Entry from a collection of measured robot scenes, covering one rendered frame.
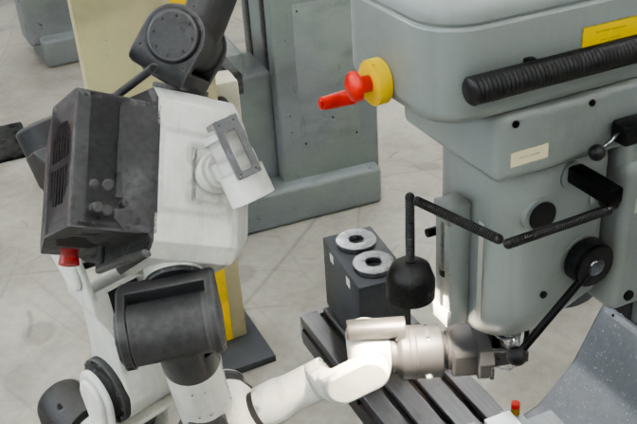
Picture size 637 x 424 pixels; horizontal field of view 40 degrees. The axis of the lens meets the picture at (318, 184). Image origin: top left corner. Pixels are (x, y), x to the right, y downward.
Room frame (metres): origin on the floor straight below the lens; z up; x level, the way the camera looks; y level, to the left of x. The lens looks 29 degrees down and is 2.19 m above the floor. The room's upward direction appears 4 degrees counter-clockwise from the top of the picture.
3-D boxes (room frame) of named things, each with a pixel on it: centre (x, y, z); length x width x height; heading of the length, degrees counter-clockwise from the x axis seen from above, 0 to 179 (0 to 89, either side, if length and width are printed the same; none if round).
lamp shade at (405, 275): (1.05, -0.13, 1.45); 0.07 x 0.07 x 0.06
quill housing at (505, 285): (1.13, -0.30, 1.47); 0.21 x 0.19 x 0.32; 24
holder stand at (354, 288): (1.61, -0.09, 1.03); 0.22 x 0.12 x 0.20; 18
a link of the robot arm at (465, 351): (1.13, -0.20, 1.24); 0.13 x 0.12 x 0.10; 1
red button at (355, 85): (1.03, -0.06, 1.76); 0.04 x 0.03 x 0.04; 24
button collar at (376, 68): (1.04, -0.08, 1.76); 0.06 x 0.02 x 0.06; 24
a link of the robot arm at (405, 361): (1.14, -0.09, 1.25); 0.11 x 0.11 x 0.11; 1
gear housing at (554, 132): (1.15, -0.33, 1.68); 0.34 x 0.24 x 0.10; 114
